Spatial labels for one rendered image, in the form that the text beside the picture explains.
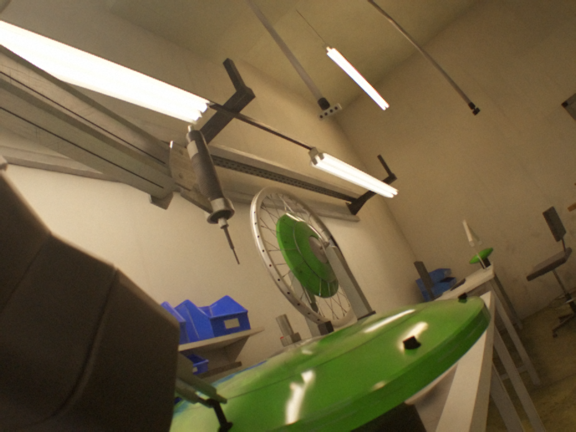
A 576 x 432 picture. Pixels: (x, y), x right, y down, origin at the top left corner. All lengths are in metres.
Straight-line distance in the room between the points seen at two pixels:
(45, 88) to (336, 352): 0.39
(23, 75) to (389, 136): 5.17
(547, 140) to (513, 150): 0.50
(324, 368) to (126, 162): 0.34
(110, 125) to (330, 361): 0.38
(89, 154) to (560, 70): 5.47
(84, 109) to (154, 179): 0.13
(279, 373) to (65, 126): 0.32
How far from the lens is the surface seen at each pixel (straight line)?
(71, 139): 0.40
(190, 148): 0.63
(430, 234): 4.94
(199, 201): 0.52
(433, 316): 0.21
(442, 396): 0.58
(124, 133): 0.47
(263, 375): 0.20
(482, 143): 5.05
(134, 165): 0.44
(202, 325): 1.20
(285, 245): 0.98
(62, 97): 0.43
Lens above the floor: 1.09
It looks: 24 degrees up
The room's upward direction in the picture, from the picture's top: 25 degrees counter-clockwise
